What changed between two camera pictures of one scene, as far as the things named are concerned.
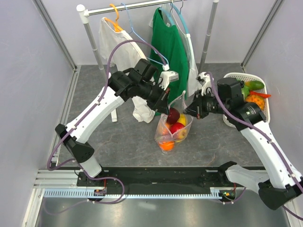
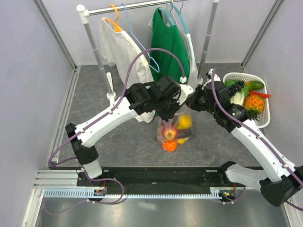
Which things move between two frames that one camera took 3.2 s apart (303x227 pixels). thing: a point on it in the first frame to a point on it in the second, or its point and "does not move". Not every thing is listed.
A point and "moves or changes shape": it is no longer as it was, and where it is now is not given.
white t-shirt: [123, 57] does not move
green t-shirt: [167, 41] does not move
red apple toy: [175, 126] to [169, 133]
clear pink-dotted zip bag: [173, 127] moves or changes shape
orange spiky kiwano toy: [260, 101] does not move
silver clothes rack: [83, 11] does not move
